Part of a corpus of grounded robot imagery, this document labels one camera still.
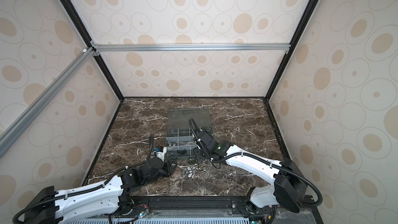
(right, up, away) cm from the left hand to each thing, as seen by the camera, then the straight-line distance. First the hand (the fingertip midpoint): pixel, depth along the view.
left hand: (180, 164), depth 78 cm
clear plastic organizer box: (-3, +8, +16) cm, 18 cm away
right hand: (+9, +6, +3) cm, 12 cm away
